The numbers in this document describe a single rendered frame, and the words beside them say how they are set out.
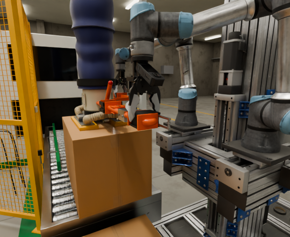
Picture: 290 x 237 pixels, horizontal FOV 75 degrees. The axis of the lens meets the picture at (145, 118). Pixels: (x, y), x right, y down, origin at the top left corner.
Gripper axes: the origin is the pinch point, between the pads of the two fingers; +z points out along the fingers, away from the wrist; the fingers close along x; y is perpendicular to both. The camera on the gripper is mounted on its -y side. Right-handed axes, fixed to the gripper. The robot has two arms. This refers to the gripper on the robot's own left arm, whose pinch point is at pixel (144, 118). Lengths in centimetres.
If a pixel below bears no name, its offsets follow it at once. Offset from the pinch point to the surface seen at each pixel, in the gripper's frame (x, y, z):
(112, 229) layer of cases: 3, 30, 66
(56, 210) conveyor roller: 29, 61, 66
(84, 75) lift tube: 9, 53, -15
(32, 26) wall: 43, 1021, -254
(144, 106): -170, 316, 46
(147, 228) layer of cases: -13, 21, 66
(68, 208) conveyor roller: 22, 60, 67
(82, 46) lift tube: 9, 54, -30
